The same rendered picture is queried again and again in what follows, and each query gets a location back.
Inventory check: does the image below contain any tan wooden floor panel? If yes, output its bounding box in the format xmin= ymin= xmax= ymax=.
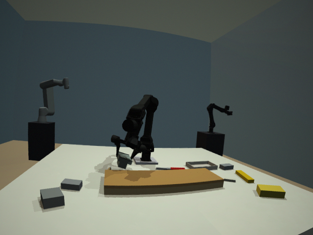
xmin=104 ymin=168 xmax=224 ymax=195

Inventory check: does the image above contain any yellow rectangular bar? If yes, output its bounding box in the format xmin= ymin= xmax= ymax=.
xmin=235 ymin=170 xmax=254 ymax=183

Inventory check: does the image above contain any yellow rectangular block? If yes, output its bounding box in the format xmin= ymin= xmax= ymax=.
xmin=256 ymin=184 xmax=286 ymax=199

